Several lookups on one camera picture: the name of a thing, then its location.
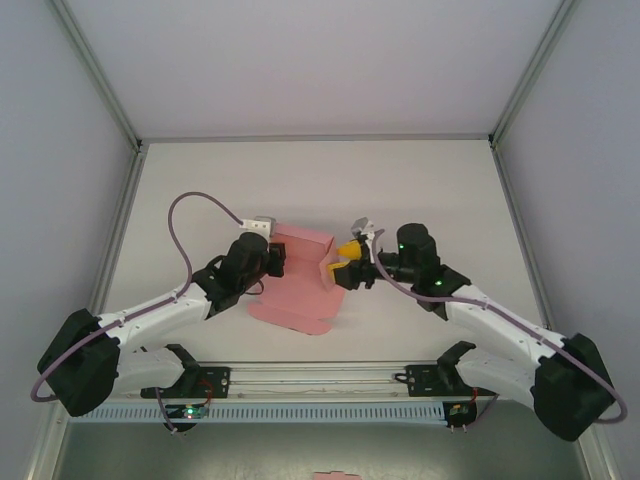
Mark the pink paper box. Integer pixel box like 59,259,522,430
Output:
247,222,347,337

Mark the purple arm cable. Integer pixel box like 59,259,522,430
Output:
372,228,629,434
30,191,249,437

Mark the grey metal sheet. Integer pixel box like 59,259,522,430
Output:
49,422,594,480

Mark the aluminium frame post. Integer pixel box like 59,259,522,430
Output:
24,399,69,480
488,0,580,150
574,424,624,480
51,0,147,151

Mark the aluminium table side rail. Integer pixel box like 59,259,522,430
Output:
87,144,147,321
491,142,559,334

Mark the aluminium lower frame post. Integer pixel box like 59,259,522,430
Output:
574,424,624,480
24,399,69,480

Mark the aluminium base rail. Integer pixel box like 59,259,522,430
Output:
119,360,501,402

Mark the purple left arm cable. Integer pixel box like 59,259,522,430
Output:
30,191,249,437

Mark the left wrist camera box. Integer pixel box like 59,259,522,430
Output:
241,214,278,236

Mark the white slotted cable duct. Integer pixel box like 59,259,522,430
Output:
64,403,446,424

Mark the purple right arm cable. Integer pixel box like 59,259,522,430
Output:
372,228,629,434

